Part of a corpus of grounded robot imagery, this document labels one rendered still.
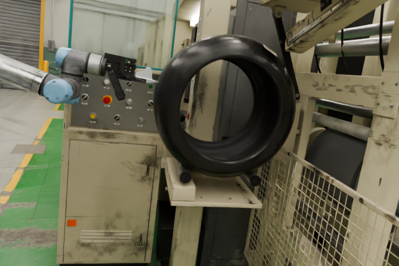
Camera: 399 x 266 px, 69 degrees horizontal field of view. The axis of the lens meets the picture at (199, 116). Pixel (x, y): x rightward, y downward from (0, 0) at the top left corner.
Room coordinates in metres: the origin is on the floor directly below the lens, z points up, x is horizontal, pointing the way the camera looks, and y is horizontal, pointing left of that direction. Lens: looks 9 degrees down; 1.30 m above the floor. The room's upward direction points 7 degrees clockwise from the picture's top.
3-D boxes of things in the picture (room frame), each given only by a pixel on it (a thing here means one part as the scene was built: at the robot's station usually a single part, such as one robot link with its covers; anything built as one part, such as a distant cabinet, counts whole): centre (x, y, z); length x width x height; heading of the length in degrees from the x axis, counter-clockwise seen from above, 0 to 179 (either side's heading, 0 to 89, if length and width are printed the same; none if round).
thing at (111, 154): (1.76, 0.50, 0.63); 0.56 x 0.41 x 1.27; 102
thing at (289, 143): (1.52, -0.41, 1.05); 0.20 x 0.15 x 0.30; 12
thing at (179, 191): (1.20, 0.06, 0.84); 0.36 x 0.09 x 0.06; 12
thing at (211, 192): (1.23, -0.08, 0.80); 0.37 x 0.36 x 0.02; 102
